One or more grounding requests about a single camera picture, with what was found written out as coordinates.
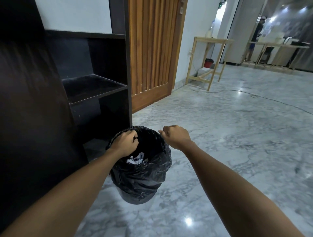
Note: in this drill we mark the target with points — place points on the person's right hand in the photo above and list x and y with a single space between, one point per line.
177 136

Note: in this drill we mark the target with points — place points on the person's left hand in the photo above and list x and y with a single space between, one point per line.
123 145

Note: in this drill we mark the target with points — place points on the person's left fingers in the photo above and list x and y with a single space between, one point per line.
133 135

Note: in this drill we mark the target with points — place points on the person's right fingers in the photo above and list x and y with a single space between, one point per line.
164 131

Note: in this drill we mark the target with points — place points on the black plastic bin liner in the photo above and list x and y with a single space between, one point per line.
144 173

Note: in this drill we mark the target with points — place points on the person's right forearm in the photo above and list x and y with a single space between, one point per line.
242 195

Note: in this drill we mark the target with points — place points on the person's left forearm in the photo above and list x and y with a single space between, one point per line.
58 193

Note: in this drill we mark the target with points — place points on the crumpled white paper waste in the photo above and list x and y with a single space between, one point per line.
137 159

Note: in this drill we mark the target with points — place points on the black waste bin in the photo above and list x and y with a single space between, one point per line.
137 196

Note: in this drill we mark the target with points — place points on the white box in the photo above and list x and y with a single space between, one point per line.
204 72

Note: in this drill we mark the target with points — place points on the dark wooden shelf unit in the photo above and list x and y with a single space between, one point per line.
63 97

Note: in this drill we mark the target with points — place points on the slatted wooden door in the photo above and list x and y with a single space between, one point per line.
152 51

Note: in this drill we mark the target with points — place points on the red bucket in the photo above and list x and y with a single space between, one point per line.
208 63

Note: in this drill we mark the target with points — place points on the light wooden table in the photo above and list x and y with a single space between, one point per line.
207 58

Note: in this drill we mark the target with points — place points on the white bottle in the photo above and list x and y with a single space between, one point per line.
209 33

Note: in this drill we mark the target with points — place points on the long wooden table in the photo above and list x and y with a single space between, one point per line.
276 55

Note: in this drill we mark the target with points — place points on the white wall switch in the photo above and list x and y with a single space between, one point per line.
181 9

